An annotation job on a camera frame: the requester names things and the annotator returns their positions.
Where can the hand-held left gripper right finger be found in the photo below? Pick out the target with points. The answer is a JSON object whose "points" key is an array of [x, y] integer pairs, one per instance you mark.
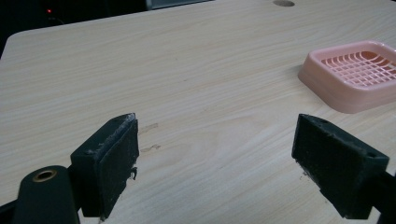
{"points": [[336, 168]]}

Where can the pink plastic soap dish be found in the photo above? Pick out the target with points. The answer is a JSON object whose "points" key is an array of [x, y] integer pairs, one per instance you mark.
{"points": [[351, 76]]}

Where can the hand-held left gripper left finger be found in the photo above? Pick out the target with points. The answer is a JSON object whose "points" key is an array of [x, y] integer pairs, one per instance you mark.
{"points": [[106, 168]]}

